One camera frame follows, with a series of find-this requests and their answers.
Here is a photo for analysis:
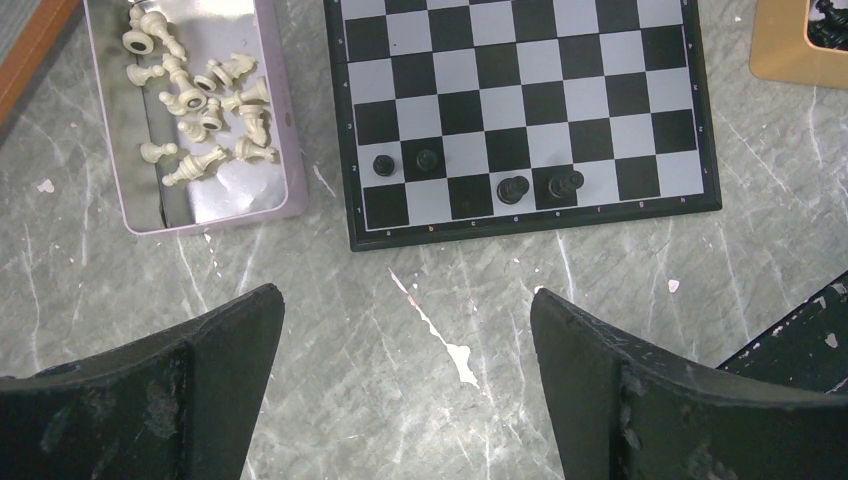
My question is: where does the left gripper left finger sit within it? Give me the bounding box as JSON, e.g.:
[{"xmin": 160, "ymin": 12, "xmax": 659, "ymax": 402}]
[{"xmin": 1, "ymin": 284, "xmax": 285, "ymax": 479}]

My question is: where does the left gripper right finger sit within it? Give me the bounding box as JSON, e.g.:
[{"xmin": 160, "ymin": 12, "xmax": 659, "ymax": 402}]
[{"xmin": 530, "ymin": 289, "xmax": 847, "ymax": 479}]

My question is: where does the black pawn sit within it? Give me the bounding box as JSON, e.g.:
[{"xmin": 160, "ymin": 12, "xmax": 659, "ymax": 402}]
[
  {"xmin": 372, "ymin": 154, "xmax": 396, "ymax": 177},
  {"xmin": 415, "ymin": 149, "xmax": 440, "ymax": 172}
]

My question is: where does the black chess king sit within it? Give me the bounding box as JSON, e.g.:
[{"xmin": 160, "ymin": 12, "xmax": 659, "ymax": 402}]
[{"xmin": 548, "ymin": 170, "xmax": 585, "ymax": 199}]

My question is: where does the black chess queen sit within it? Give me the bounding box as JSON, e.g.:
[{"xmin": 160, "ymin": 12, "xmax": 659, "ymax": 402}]
[{"xmin": 496, "ymin": 175, "xmax": 530, "ymax": 205}]

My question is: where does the pink tin of white pieces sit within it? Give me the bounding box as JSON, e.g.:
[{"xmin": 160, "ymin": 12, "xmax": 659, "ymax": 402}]
[{"xmin": 84, "ymin": 1, "xmax": 309, "ymax": 235}]

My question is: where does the gold tin of black pieces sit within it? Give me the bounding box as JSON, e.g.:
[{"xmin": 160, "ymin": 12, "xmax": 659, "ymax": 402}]
[{"xmin": 749, "ymin": 0, "xmax": 847, "ymax": 89}]

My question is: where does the chessboard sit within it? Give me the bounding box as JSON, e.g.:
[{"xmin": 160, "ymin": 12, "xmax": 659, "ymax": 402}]
[{"xmin": 324, "ymin": 0, "xmax": 722, "ymax": 251}]

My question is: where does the wooden shelf rack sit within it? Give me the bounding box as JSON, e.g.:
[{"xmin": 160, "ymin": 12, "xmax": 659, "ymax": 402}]
[{"xmin": 1, "ymin": 0, "xmax": 79, "ymax": 123}]

